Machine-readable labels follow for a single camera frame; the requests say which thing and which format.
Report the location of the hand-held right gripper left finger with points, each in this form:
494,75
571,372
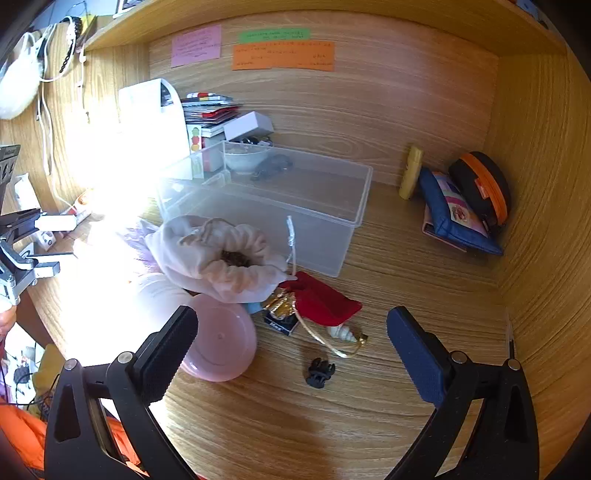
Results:
171,355

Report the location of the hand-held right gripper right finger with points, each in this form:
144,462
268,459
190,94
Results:
415,355

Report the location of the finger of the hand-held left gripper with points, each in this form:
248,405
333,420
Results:
55,223
46,269

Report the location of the pink round case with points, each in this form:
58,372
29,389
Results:
221,341

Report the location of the white seashell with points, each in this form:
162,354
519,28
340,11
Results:
341,334

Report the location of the mint green small bottle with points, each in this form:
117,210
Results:
253,308

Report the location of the black hair claw clip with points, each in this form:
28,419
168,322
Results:
319,373

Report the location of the red velvet pouch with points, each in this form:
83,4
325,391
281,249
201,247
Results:
323,300

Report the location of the blue tissue packet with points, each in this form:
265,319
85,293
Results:
279,325

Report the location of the gold foil trinket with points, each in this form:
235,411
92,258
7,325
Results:
279,304

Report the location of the silver tinsel twist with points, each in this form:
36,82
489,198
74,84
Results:
291,240

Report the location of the clear plastic storage box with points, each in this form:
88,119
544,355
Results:
277,203

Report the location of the wooden desktop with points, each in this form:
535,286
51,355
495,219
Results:
392,258

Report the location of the white plush item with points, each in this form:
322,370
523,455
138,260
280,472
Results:
16,87

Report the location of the lilac cloth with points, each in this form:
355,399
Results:
138,235

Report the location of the pink wallet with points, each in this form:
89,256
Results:
431,230

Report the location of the blue pencil pouch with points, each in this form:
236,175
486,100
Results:
443,217

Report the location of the black beaded headband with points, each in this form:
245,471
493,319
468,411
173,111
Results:
76,25

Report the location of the orange jacket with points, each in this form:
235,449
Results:
18,429

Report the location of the fruit sticker carton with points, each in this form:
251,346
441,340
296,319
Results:
196,138

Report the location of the yellow lotion bottle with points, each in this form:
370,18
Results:
411,180

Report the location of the black orange zip case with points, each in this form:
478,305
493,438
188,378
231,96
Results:
475,180

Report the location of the stack of books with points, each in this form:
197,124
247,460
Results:
207,110

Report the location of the clear bowl with items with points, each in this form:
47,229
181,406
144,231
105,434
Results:
242,161

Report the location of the pile of small trinkets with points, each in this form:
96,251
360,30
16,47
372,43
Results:
251,138

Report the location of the small white cardboard box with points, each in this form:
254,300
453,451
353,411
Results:
249,123

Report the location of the pink paper note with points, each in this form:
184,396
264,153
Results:
196,46

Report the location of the orange paper note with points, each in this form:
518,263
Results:
281,55

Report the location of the green paper note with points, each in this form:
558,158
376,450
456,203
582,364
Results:
272,35

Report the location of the wooden shelf board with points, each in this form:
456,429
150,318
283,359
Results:
369,18

